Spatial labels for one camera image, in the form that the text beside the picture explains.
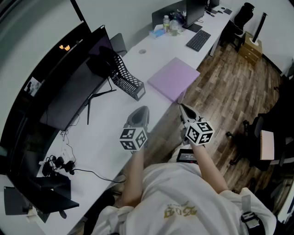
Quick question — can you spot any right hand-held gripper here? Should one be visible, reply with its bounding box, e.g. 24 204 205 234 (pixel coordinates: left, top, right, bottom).
180 103 215 147

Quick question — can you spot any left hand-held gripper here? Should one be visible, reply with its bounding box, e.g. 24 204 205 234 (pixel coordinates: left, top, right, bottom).
119 106 151 154

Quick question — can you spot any black mesh file rack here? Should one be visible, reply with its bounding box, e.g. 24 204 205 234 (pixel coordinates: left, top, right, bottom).
86 45 147 101

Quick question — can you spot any person's left forearm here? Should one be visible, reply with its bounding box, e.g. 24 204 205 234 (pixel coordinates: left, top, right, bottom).
121 146 148 207

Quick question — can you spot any person's right forearm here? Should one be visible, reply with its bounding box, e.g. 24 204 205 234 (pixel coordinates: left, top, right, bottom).
191 143 229 194

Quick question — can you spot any blue tissue pack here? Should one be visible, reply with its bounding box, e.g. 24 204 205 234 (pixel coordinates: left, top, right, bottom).
148 24 166 39

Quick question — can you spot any black screen device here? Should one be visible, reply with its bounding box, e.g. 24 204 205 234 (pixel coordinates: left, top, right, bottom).
176 148 198 164

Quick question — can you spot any black monitor stand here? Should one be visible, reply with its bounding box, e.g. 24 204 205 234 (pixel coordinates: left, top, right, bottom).
86 78 117 126

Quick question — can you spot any large curved black monitor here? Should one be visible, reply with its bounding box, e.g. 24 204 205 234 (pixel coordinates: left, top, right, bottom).
40 25 115 133

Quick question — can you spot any black chair with headrest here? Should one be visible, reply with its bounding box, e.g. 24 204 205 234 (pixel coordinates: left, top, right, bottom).
226 110 294 171

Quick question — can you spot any black desk divider panel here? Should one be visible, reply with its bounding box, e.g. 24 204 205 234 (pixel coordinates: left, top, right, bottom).
109 33 128 58
151 4 187 26

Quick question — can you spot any black keyboard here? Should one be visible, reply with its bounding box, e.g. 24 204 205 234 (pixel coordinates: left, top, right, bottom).
186 29 211 53

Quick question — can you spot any person's white shirt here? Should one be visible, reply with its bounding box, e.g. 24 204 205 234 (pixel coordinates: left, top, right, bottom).
91 162 278 235

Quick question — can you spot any clear plastic bottle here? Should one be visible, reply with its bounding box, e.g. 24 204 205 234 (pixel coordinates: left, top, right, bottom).
170 18 179 37

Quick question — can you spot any wooden drawer cabinet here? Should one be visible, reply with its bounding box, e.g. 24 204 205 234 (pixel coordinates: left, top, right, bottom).
238 31 263 66

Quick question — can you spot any yellow label plastic bottle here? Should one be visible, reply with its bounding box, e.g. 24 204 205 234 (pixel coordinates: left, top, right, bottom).
162 15 171 35

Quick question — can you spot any black desktop monitor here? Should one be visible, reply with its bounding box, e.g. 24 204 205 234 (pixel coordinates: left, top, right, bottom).
182 0 206 33
208 0 221 11

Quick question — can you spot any black floor lamp pole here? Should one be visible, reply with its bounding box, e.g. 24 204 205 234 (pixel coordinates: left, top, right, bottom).
252 12 269 44

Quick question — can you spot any black office chair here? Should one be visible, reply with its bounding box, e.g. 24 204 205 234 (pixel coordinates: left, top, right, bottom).
220 2 255 51

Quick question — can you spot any black power cable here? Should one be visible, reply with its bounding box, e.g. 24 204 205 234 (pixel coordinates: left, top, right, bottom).
73 168 126 184

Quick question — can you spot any grey harness strap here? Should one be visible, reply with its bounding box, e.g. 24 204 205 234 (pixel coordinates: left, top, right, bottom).
240 195 263 229

